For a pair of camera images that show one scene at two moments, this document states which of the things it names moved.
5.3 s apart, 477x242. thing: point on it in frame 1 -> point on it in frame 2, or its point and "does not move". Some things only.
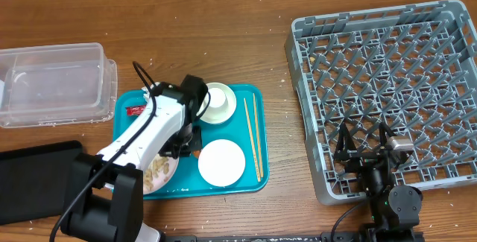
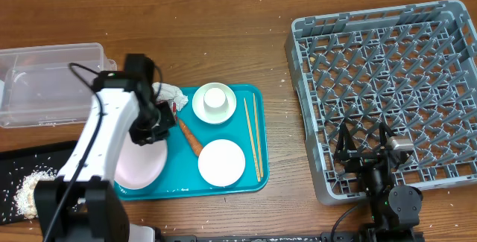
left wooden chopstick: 252,141 does not move
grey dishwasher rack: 412,67 does not move
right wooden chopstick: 258,135 does not move
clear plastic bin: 52,85 does not move
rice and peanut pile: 158,167 -> 24,197
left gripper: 168,150 -> 167,120
